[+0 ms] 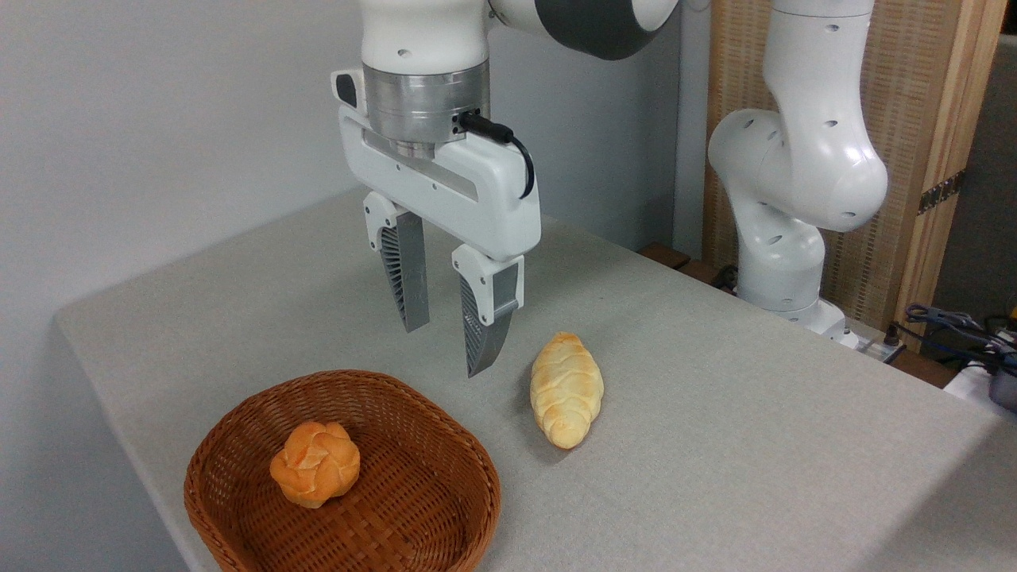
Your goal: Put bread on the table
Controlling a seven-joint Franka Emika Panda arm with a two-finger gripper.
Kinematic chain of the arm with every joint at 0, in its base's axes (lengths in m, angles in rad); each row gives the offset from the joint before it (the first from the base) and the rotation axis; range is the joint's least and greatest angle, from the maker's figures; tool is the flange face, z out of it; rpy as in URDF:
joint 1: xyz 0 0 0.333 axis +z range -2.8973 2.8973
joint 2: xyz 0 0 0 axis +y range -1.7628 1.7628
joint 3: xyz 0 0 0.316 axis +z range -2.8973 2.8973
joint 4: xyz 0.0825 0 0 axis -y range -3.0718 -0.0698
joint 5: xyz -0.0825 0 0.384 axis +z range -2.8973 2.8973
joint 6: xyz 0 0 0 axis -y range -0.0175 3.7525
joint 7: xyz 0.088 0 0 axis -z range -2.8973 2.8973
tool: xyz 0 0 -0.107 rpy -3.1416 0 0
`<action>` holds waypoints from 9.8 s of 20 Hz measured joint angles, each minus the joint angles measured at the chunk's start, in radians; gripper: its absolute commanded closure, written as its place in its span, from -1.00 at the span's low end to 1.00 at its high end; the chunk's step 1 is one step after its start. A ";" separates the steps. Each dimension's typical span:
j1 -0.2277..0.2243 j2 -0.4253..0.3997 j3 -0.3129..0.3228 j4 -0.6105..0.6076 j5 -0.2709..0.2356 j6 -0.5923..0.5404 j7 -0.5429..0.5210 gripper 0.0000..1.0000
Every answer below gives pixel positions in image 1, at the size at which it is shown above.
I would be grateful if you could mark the brown wicker basket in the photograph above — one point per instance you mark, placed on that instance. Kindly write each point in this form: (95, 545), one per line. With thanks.
(397, 508)

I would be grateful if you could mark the round orange bread roll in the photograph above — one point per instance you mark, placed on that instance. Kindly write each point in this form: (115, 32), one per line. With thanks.
(316, 465)

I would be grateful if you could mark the wooden bamboo folding screen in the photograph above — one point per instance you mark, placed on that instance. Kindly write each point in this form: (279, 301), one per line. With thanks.
(906, 87)

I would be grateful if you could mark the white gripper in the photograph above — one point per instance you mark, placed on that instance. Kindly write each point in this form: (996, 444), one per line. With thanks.
(493, 199)

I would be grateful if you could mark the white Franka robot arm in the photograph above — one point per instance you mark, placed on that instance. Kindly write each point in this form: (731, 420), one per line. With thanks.
(802, 159)

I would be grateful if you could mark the long pale braided bread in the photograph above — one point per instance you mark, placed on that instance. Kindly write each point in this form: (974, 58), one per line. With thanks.
(566, 389)

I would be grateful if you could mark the metal screen hinge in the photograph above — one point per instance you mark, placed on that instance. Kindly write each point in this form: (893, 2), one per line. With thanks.
(941, 191)

